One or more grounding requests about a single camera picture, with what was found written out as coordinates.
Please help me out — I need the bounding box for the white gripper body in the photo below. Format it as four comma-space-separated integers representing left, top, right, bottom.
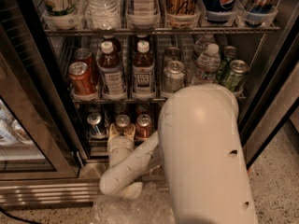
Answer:
107, 136, 135, 167

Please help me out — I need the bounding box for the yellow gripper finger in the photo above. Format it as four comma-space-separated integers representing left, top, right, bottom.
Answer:
108, 123, 120, 141
127, 124, 135, 140

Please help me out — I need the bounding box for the orange soda can front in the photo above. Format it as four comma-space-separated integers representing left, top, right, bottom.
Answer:
115, 114, 131, 135

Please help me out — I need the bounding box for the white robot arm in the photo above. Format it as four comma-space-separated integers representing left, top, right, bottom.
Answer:
99, 84, 258, 224

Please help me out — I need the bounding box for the red soda can bottom shelf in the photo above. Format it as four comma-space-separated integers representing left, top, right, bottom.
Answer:
135, 114, 152, 140

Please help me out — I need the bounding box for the blue energy can bottom left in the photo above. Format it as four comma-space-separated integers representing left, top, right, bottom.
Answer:
87, 113, 107, 138

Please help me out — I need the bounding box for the red cola can front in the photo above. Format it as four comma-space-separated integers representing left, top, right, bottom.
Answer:
68, 62, 96, 95

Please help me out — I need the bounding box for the red cola can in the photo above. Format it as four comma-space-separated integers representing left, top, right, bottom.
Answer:
74, 48, 99, 85
68, 62, 96, 95

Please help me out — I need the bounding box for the silver can middle front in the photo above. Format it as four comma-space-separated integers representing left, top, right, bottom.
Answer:
162, 61, 185, 93

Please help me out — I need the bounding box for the silver can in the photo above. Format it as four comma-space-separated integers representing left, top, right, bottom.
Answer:
163, 47, 181, 66
162, 61, 185, 93

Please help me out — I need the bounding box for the glass fridge door left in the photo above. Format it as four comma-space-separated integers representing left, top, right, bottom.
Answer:
0, 21, 79, 181

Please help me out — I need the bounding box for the red cola can rear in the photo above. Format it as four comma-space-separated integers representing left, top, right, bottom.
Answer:
74, 48, 99, 85

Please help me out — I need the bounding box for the steel fridge base grille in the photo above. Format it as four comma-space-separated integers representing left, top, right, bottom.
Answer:
0, 155, 166, 207

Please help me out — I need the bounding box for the silver can middle rear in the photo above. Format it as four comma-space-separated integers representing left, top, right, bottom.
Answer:
163, 47, 181, 66

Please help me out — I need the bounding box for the green can middle front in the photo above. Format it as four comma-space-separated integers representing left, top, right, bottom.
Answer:
220, 60, 249, 92

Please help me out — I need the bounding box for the green can middle rear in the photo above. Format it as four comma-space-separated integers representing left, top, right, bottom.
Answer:
216, 46, 238, 82

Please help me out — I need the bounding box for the steel fridge door right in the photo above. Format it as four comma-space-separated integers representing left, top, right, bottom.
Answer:
239, 16, 299, 170

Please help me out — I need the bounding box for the blue colourful can top right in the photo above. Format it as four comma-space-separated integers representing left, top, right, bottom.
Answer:
245, 0, 276, 28

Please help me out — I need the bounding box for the crumpled clear plastic bag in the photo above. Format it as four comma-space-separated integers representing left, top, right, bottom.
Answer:
90, 183, 176, 224

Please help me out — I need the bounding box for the right tea bottle front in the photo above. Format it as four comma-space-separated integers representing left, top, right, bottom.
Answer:
133, 40, 154, 95

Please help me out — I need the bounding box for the tea bottle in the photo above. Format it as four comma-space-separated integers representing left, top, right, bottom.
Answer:
98, 41, 125, 95
133, 40, 154, 95

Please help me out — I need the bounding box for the left tea bottle front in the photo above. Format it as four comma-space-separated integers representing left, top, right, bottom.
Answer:
98, 41, 125, 95

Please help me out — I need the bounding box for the water bottle middle front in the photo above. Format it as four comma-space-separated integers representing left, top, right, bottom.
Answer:
192, 44, 221, 85

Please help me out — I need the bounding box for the water bottle middle rear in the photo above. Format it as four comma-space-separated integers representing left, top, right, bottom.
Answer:
192, 35, 216, 60

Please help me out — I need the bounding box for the large water bottle top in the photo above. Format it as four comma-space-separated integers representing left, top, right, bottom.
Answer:
85, 0, 121, 30

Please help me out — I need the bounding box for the white labelled bottle top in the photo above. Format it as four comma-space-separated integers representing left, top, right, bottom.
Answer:
130, 0, 159, 17

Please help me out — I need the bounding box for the bottom wire shelf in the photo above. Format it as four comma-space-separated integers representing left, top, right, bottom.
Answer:
87, 135, 143, 147

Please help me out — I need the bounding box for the wire shelf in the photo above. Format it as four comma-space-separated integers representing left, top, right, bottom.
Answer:
44, 24, 279, 36
87, 135, 143, 147
71, 91, 246, 104

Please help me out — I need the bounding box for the middle wire shelf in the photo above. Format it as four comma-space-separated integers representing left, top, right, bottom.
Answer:
71, 91, 246, 104

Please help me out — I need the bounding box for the top wire shelf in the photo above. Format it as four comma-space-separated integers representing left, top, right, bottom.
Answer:
44, 24, 279, 36

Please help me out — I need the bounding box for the black cable on floor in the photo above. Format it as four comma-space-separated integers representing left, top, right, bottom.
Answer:
0, 206, 41, 224

